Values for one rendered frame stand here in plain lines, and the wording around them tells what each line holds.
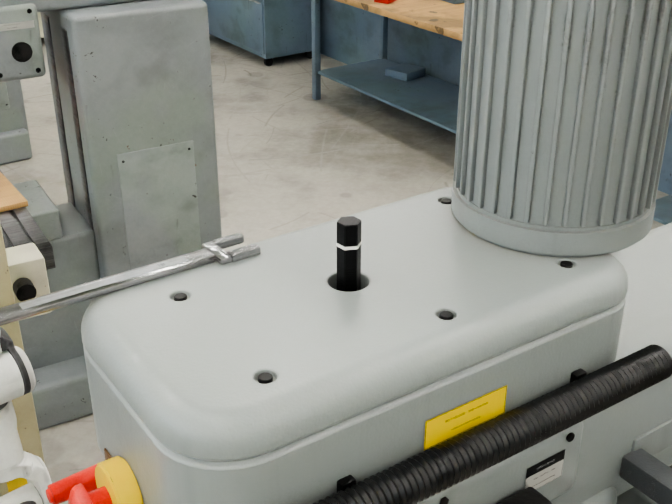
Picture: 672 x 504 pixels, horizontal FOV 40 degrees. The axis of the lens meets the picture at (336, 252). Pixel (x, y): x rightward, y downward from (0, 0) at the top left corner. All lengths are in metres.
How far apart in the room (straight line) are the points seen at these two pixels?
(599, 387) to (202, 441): 0.37
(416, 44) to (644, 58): 6.71
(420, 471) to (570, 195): 0.28
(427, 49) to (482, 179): 6.56
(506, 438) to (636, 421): 0.29
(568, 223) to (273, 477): 0.36
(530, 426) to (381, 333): 0.16
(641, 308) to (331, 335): 0.45
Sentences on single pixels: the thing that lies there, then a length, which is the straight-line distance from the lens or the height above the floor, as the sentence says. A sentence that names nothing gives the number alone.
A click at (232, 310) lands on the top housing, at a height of 1.89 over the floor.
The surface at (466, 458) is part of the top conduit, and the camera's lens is 0.77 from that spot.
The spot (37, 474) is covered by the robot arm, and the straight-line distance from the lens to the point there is 1.64.
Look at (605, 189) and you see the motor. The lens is 0.86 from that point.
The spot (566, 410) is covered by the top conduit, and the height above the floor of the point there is 1.80.
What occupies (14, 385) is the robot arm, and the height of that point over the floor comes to 1.46.
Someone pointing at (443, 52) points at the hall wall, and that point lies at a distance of 7.28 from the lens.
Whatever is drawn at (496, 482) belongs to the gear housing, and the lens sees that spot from 0.90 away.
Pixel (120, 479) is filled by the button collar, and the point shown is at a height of 1.79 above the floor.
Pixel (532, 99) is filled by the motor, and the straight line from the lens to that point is 0.83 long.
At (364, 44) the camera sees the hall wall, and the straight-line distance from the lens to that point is 8.10.
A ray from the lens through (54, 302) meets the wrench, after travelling 0.81.
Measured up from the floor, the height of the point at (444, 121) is 0.23.
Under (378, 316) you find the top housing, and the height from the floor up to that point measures 1.89.
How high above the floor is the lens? 2.29
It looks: 27 degrees down
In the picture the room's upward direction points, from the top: straight up
